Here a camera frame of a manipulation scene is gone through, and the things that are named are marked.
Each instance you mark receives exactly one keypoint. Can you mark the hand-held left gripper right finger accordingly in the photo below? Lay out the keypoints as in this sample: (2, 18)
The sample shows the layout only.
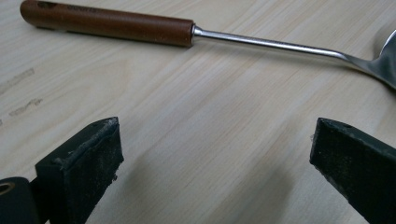
(358, 168)

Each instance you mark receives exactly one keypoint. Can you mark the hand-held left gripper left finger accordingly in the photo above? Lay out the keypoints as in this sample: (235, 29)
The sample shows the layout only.
(84, 174)

